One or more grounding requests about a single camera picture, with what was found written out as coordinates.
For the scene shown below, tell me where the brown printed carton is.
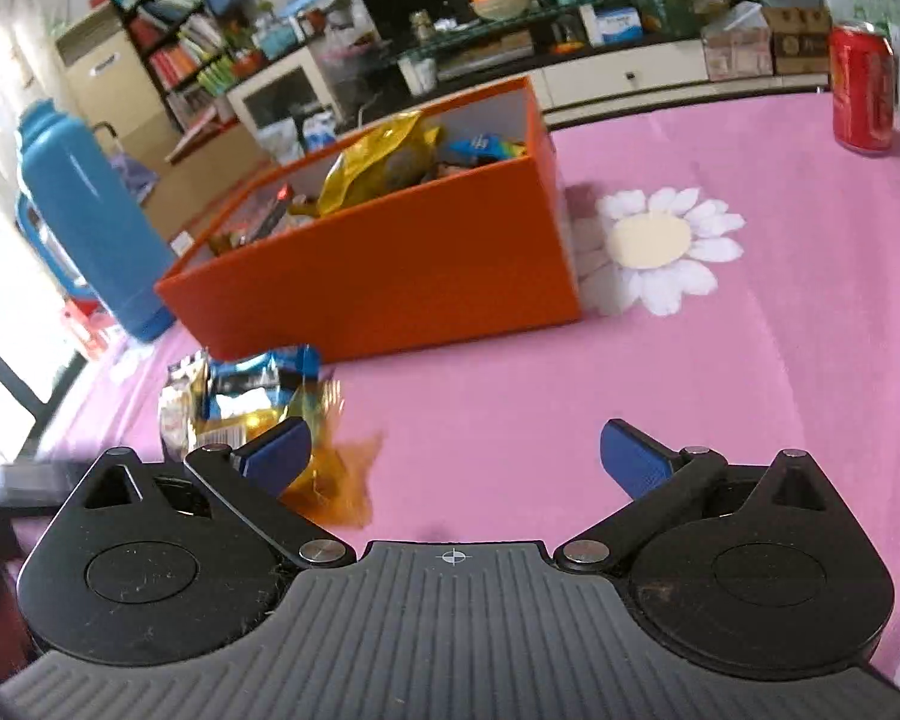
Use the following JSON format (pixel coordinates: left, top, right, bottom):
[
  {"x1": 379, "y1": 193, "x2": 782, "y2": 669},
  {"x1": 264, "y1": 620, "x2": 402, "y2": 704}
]
[{"x1": 763, "y1": 6, "x2": 833, "y2": 76}]

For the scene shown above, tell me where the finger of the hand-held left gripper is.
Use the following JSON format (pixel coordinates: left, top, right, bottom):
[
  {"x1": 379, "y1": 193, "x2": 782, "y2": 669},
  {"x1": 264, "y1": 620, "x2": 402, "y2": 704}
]
[{"x1": 0, "y1": 460, "x2": 85, "y2": 505}]

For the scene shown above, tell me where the orange box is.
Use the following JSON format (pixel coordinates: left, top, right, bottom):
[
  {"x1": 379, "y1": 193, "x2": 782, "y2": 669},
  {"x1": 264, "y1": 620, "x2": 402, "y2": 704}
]
[{"x1": 154, "y1": 75, "x2": 582, "y2": 361}]

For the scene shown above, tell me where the pink floral tablecloth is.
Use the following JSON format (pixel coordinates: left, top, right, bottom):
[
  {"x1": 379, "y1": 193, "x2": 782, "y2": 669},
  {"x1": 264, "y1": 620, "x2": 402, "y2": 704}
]
[{"x1": 0, "y1": 86, "x2": 900, "y2": 691}]

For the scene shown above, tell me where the large cardboard box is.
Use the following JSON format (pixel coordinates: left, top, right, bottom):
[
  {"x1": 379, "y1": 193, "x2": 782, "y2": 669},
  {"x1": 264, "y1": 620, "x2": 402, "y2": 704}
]
[{"x1": 146, "y1": 120, "x2": 271, "y2": 241}]

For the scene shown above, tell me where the red can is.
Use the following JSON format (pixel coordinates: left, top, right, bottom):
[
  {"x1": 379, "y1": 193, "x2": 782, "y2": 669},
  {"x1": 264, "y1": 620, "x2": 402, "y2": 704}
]
[{"x1": 829, "y1": 21, "x2": 897, "y2": 155}]

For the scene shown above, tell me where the white TV stand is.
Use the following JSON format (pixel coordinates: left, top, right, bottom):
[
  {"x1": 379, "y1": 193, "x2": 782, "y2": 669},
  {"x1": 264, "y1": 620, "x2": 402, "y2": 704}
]
[{"x1": 397, "y1": 0, "x2": 833, "y2": 125}]

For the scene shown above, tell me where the pink printed carton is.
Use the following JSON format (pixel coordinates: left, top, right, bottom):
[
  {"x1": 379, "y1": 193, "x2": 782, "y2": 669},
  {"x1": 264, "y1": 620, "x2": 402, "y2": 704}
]
[{"x1": 701, "y1": 21, "x2": 777, "y2": 81}]

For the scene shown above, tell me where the small white cabinet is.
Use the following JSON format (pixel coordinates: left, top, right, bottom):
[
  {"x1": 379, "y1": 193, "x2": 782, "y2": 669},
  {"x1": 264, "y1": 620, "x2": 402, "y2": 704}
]
[{"x1": 225, "y1": 45, "x2": 338, "y2": 158}]

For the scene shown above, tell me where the blue thermos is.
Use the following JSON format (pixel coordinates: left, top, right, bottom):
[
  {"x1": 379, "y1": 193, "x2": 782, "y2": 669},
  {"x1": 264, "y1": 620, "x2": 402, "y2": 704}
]
[{"x1": 15, "y1": 99, "x2": 175, "y2": 342}]

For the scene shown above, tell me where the blue and white snack packet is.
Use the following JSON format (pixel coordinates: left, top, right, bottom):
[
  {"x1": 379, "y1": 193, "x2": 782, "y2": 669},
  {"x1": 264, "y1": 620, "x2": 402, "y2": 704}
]
[{"x1": 201, "y1": 345, "x2": 321, "y2": 428}]

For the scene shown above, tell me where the white cup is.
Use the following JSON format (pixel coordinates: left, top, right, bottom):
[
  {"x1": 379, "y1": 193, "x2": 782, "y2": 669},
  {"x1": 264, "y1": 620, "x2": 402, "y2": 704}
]
[{"x1": 399, "y1": 56, "x2": 437, "y2": 95}]

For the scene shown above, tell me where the red stool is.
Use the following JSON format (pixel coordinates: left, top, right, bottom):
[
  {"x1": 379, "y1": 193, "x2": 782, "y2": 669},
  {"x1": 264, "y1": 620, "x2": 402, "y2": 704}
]
[{"x1": 62, "y1": 296, "x2": 119, "y2": 361}]

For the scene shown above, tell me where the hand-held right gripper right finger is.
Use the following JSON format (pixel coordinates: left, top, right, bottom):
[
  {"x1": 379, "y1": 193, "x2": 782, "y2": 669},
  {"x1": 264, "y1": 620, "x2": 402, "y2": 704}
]
[{"x1": 555, "y1": 418, "x2": 848, "y2": 572}]

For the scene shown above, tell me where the yellow snack bag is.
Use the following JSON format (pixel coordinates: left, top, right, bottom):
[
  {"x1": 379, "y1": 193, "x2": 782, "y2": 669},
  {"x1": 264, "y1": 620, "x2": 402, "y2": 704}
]
[{"x1": 316, "y1": 111, "x2": 442, "y2": 217}]

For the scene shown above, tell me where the black bookshelf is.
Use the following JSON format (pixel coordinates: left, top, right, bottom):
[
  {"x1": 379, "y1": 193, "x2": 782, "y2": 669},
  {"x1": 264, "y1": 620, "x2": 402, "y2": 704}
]
[{"x1": 94, "y1": 0, "x2": 271, "y2": 128}]

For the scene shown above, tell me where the beige standing air conditioner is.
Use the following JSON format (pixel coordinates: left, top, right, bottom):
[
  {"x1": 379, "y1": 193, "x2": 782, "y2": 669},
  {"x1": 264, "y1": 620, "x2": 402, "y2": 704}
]
[{"x1": 55, "y1": 4, "x2": 173, "y2": 158}]

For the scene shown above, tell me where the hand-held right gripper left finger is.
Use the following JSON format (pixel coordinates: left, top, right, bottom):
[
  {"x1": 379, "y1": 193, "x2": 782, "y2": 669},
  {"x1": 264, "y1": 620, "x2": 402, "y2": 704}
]
[{"x1": 60, "y1": 417, "x2": 358, "y2": 569}]

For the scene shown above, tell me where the gold snack packet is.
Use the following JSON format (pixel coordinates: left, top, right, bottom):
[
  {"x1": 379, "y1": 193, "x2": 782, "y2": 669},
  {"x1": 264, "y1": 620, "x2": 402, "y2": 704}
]
[{"x1": 195, "y1": 381, "x2": 385, "y2": 526}]

